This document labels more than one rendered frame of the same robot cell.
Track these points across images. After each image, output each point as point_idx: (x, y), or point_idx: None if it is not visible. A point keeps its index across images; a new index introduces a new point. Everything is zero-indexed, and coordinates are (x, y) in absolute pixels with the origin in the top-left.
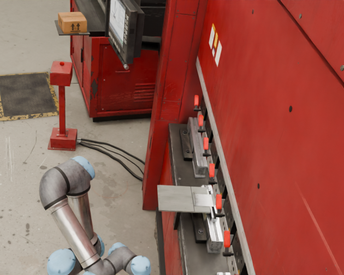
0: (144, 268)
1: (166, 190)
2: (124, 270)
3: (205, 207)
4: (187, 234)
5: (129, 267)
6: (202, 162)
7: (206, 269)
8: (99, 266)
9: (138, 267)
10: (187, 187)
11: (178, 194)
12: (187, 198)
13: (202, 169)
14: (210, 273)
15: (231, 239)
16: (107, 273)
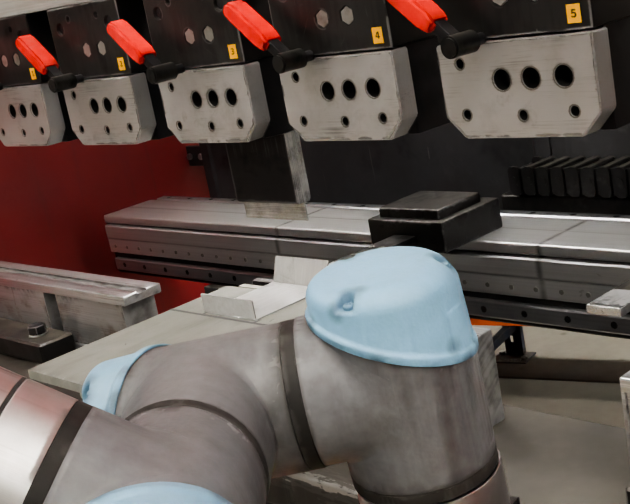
0: (433, 263)
1: (87, 356)
2: (300, 440)
3: (299, 304)
4: None
5: (324, 366)
6: (127, 289)
7: (534, 472)
8: (128, 431)
9: (397, 277)
10: (161, 315)
11: (150, 339)
12: (201, 328)
13: (148, 317)
14: (565, 469)
15: (608, 62)
16: (224, 455)
